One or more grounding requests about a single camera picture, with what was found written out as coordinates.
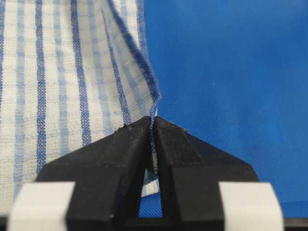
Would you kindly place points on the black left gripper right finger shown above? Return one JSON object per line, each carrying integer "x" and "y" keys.
{"x": 189, "y": 171}

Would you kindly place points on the white blue striped towel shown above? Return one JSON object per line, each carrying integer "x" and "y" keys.
{"x": 71, "y": 72}

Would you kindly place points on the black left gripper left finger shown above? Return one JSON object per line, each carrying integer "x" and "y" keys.
{"x": 108, "y": 176}

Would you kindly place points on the blue table cloth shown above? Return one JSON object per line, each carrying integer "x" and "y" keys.
{"x": 234, "y": 73}

